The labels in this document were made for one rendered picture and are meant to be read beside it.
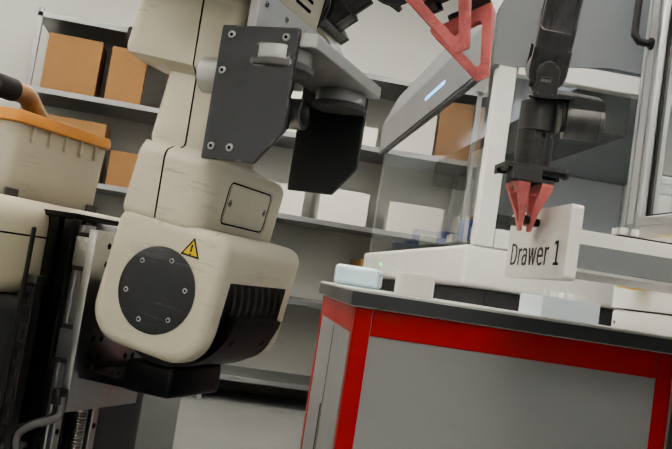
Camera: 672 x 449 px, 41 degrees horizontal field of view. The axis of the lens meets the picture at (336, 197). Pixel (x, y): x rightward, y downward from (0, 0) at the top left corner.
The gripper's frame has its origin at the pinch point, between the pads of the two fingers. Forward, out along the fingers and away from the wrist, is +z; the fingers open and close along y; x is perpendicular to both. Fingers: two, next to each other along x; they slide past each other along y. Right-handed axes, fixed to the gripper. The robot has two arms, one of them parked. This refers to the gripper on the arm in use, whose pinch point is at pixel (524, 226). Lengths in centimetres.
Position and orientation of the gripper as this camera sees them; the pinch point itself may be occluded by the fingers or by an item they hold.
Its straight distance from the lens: 141.2
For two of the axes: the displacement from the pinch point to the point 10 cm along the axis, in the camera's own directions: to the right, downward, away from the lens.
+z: -1.4, 9.9, -0.9
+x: -1.0, 0.8, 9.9
